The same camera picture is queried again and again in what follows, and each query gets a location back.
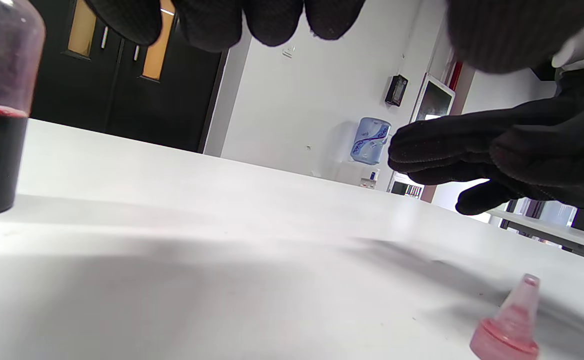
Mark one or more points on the white background table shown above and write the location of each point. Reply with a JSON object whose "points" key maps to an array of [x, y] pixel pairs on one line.
{"points": [[547, 230]]}

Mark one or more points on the black double door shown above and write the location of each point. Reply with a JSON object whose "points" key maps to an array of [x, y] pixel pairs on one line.
{"points": [[92, 100]]}

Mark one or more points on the black wall box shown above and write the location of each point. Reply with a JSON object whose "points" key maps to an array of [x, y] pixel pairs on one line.
{"points": [[396, 91]]}

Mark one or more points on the person's right hand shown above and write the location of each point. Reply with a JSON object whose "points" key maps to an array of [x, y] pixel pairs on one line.
{"points": [[547, 145]]}

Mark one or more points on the blue water jug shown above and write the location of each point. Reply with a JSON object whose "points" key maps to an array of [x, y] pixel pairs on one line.
{"points": [[370, 142]]}

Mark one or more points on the person's left hand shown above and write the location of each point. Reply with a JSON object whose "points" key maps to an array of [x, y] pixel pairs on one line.
{"points": [[212, 25]]}

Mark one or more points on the white framed display screen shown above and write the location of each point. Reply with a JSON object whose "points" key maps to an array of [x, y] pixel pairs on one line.
{"points": [[433, 102]]}

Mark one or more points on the white water dispenser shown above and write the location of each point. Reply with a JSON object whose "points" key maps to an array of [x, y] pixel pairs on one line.
{"points": [[357, 175]]}

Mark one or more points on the white wall switch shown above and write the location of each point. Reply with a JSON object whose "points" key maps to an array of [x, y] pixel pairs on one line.
{"points": [[288, 52]]}

